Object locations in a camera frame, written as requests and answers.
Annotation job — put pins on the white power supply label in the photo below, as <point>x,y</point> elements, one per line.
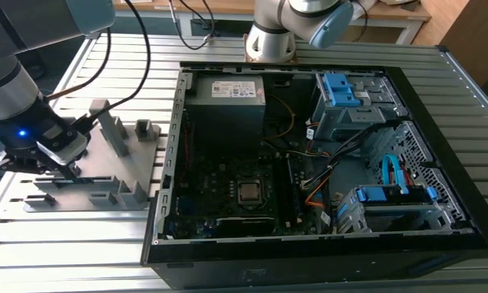
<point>233,90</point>

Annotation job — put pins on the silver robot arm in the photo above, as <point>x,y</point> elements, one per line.
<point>8,85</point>

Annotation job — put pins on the CPU socket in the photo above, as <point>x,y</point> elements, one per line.
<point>250,204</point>

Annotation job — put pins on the wooden desk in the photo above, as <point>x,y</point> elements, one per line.
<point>407,13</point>

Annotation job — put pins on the hard disk in blue carrier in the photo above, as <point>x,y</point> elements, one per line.
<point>370,195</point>

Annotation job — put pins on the wooden cabinet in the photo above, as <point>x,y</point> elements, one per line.
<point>471,30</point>

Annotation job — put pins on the grey parts rack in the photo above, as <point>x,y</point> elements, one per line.
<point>142,164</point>

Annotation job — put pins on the black PC case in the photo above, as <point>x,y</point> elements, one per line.
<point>269,265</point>

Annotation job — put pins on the silver CPU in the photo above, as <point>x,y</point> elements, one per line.
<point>250,190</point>

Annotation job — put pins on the pink sticker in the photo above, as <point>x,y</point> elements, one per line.
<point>259,91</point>

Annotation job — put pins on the blue disk carrier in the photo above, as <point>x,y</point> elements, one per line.
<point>338,88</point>

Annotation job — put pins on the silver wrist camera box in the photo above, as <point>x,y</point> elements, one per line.
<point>64,149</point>

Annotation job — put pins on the green motherboard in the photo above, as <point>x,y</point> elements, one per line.
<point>211,183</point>

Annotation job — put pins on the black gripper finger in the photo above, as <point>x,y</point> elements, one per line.
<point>20,163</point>
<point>70,171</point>

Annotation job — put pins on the black graphics card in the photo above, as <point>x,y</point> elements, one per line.
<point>245,226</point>

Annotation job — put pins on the grey power supply unit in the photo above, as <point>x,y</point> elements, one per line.
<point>227,119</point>

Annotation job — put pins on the grey perforated drive cage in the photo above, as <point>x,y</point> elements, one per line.
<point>390,210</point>

